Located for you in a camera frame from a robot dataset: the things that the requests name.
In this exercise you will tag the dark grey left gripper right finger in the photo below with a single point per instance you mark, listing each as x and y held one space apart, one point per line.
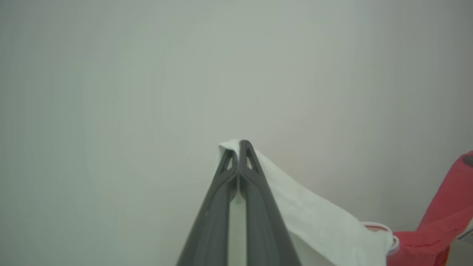
264 229

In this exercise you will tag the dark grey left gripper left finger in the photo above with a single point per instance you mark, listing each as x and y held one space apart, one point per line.
214 221

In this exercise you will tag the red basketball jersey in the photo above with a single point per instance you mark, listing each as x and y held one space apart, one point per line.
325 221

